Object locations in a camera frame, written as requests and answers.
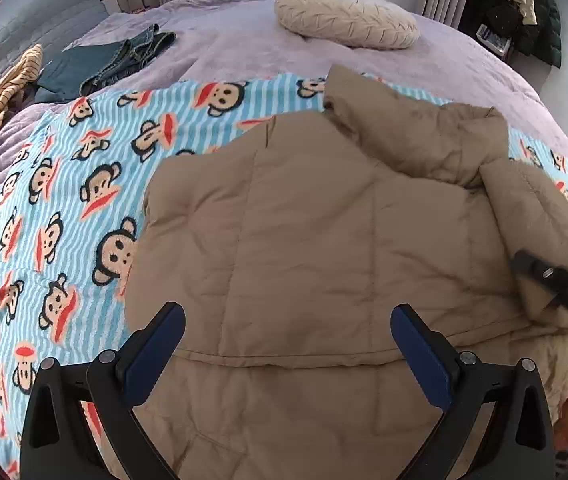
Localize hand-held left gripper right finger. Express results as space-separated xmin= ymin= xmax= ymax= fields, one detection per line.
xmin=390 ymin=304 xmax=555 ymax=480

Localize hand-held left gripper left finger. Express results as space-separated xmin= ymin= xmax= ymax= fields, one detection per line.
xmin=20 ymin=301 xmax=186 ymax=480

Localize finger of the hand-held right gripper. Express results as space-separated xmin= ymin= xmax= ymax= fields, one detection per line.
xmin=511 ymin=250 xmax=568 ymax=332

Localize khaki puffer jacket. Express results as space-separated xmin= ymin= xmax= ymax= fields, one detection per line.
xmin=123 ymin=64 xmax=568 ymax=480

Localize monkey print striped blanket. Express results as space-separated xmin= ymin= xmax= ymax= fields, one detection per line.
xmin=0 ymin=72 xmax=568 ymax=480

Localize black garment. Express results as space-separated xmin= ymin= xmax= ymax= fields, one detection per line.
xmin=479 ymin=0 xmax=541 ymax=57

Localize dark green coat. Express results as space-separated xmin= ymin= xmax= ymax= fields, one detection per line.
xmin=528 ymin=0 xmax=564 ymax=69

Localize teal garment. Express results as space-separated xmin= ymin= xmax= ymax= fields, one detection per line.
xmin=34 ymin=42 xmax=131 ymax=104

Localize blue jeans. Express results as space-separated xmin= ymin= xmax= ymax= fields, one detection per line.
xmin=80 ymin=24 xmax=177 ymax=96

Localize lilac bed cover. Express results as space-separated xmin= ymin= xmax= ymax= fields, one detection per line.
xmin=0 ymin=0 xmax=568 ymax=221

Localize cream round pillow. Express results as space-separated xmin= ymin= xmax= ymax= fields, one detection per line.
xmin=274 ymin=0 xmax=421 ymax=51

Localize grey padded headboard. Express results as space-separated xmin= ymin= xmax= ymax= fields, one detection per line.
xmin=0 ymin=0 xmax=110 ymax=102

